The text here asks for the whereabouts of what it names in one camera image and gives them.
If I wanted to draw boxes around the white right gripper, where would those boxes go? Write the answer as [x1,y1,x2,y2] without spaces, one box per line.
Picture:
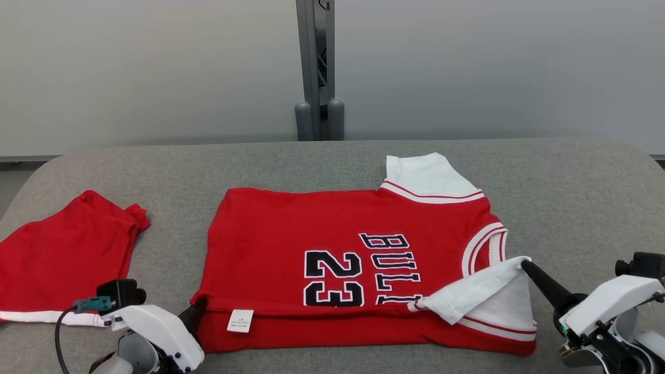
[521,259,665,338]

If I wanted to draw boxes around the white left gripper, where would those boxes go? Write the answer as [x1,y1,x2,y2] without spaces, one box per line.
[106,296,208,371]

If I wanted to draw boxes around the red basketball jersey number 23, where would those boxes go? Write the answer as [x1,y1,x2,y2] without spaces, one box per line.
[190,152,539,358]

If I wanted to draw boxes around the red shorts with white trim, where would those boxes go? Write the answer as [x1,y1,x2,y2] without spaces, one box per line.
[0,190,151,328]

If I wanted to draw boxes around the black cable with teal plug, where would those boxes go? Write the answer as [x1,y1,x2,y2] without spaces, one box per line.
[54,296,114,374]

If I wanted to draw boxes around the grey rounded post foot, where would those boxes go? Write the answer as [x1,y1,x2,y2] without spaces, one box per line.
[327,99,345,141]
[294,101,314,142]

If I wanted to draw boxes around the thin black cable bundle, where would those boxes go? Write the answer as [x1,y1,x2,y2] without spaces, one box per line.
[317,0,329,87]

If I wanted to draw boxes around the grey metal partition post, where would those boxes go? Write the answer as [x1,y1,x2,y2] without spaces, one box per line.
[295,0,336,142]

